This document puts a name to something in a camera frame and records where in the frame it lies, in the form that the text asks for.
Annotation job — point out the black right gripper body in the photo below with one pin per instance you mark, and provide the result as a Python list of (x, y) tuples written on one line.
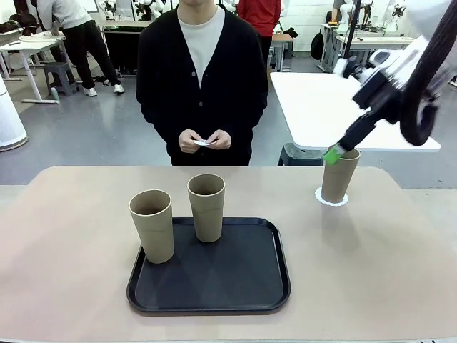
[(380, 96)]

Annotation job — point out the tan paper cup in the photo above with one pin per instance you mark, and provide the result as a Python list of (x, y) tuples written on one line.
[(337, 182), (153, 232), (207, 214)]

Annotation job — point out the white scalloped paper coaster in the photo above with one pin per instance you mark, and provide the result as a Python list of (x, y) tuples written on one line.
[(201, 143), (317, 196)]

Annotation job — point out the person's right forearm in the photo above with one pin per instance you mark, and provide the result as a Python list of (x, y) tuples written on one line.
[(159, 121)]

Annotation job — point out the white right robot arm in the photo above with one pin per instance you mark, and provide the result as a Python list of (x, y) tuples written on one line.
[(410, 53)]

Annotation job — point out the person's left forearm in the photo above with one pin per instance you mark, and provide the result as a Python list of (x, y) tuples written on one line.
[(250, 119)]

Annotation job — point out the person's left hand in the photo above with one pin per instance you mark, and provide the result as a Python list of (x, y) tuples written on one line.
[(221, 140)]

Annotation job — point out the person's right hand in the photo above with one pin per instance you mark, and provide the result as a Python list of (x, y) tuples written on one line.
[(186, 141)]

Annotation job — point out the long white workbench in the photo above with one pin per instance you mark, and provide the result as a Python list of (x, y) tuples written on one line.
[(378, 41)]

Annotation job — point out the black plastic stool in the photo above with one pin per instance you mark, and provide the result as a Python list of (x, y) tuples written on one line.
[(296, 157)]

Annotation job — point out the black vertical pole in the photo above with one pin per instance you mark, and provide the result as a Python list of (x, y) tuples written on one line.
[(353, 28)]

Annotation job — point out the black backpack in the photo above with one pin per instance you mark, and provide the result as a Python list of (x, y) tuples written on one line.
[(317, 46)]

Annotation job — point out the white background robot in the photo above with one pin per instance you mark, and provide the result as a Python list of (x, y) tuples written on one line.
[(398, 16)]

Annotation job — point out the brown-topped side table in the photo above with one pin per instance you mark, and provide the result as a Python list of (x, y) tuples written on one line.
[(283, 46)]

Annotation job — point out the black object on side table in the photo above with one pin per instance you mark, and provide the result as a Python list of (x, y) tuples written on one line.
[(291, 33)]

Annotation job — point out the person in black cardigan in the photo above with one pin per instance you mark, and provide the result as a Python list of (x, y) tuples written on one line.
[(228, 71)]

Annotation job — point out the person in red top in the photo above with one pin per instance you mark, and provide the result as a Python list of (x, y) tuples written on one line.
[(260, 14)]

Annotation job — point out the black plastic tray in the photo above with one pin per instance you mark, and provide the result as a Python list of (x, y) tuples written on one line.
[(214, 282)]

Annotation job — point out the dark-fronted background table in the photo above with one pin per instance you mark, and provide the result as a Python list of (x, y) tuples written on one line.
[(121, 50)]

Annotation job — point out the grey plastic stool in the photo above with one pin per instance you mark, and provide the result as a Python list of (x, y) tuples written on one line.
[(60, 68)]

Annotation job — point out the small grey bottle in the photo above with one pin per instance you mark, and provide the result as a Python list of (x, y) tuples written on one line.
[(54, 95)]

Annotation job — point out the person in grey hoodie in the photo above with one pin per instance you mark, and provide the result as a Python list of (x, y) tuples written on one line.
[(68, 10)]

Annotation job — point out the white curved board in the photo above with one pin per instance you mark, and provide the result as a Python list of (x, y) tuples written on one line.
[(35, 36)]

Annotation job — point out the white height-adjustable desk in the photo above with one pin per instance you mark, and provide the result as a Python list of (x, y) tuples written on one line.
[(21, 46)]

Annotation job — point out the dark brown bag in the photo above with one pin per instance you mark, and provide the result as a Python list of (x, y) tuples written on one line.
[(21, 21)]

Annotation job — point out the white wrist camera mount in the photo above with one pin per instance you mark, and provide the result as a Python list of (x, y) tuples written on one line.
[(380, 56)]

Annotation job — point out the white cylindrical pedestal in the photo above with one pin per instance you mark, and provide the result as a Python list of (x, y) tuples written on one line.
[(9, 121)]

